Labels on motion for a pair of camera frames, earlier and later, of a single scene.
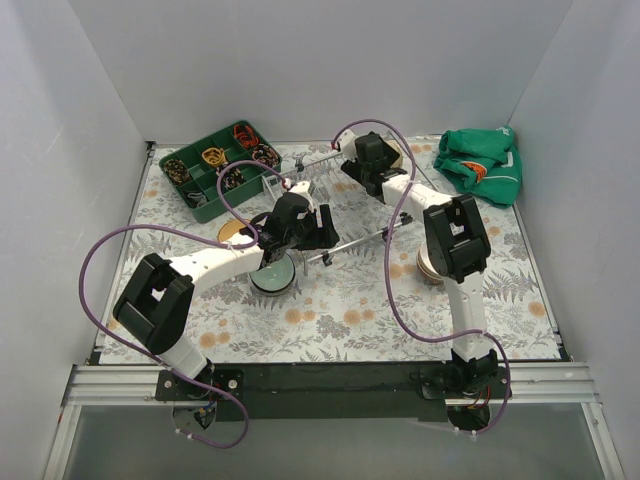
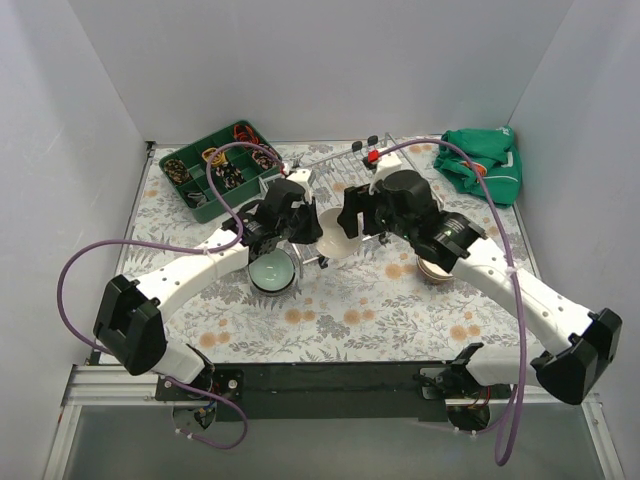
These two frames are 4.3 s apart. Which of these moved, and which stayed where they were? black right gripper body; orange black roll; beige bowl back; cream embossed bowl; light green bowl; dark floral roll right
Moved: beige bowl back; black right gripper body
Stayed: orange black roll; light green bowl; cream embossed bowl; dark floral roll right
